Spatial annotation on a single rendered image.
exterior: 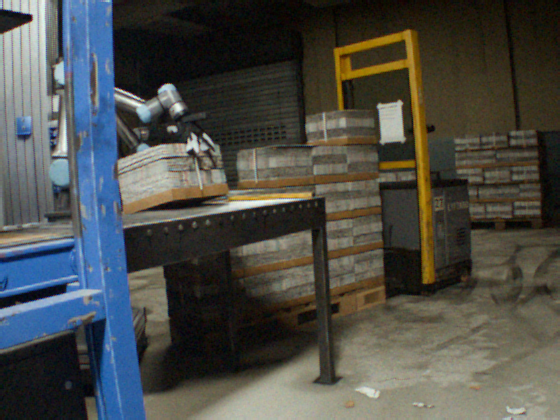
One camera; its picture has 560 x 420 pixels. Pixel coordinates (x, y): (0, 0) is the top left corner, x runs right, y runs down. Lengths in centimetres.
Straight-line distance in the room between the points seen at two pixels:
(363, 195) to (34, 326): 297
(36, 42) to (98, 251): 187
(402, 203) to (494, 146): 371
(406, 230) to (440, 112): 558
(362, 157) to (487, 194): 427
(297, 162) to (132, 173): 129
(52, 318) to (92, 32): 57
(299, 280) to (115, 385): 230
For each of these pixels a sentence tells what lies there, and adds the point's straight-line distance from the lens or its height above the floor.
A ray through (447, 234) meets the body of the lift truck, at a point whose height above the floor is 40.
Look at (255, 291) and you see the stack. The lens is 324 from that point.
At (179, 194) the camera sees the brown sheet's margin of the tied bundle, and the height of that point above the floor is 86.
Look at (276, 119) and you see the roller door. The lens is 1087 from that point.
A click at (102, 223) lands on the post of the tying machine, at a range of 119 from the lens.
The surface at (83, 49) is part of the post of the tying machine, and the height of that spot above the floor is 119.
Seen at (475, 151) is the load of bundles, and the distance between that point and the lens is 795.
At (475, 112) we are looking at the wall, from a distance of 960.
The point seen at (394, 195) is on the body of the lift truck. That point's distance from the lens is 436.
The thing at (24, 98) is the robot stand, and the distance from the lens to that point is 290.
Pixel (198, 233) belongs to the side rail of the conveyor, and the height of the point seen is 75.
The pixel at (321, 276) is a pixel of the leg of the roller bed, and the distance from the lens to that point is 245.
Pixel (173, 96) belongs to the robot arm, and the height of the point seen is 126.
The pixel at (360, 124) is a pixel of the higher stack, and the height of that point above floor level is 120.
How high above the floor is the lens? 90
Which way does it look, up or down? 3 degrees down
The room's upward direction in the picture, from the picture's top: 4 degrees counter-clockwise
